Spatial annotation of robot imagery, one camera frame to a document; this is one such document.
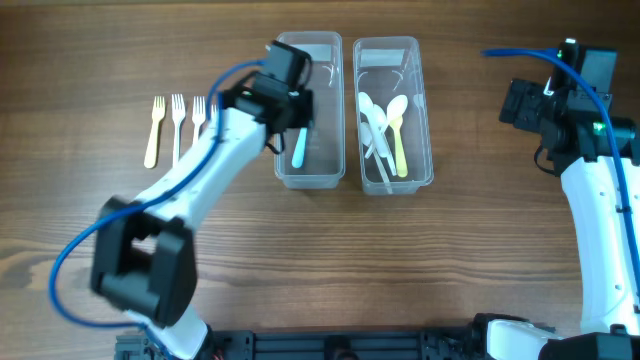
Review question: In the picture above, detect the yellow plastic spoon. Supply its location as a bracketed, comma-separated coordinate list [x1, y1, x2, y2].
[390, 116, 408, 178]

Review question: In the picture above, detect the clear plastic container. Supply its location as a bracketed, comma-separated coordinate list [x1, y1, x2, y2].
[274, 31, 345, 189]
[353, 36, 434, 195]

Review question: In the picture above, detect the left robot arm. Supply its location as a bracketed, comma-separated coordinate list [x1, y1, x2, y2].
[90, 41, 314, 359]

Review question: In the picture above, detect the white plastic spoon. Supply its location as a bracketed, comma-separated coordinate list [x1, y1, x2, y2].
[358, 92, 390, 158]
[382, 95, 408, 132]
[359, 122, 392, 195]
[373, 105, 397, 176]

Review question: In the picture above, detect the light blue plastic fork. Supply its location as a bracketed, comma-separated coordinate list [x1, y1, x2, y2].
[291, 128, 308, 169]

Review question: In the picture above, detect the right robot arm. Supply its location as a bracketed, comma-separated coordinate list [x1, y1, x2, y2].
[467, 39, 639, 359]

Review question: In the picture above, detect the left clear plastic container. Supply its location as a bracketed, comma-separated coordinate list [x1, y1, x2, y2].
[274, 31, 345, 189]

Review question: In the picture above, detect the right clear plastic container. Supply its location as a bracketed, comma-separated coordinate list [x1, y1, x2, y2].
[353, 36, 434, 195]

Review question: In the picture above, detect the left blue cable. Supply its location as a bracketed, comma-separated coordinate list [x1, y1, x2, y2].
[47, 59, 266, 360]

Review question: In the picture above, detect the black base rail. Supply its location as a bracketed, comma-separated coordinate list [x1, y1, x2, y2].
[114, 327, 481, 360]

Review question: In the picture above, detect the yellow plastic fork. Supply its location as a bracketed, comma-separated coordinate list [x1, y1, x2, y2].
[144, 96, 166, 169]

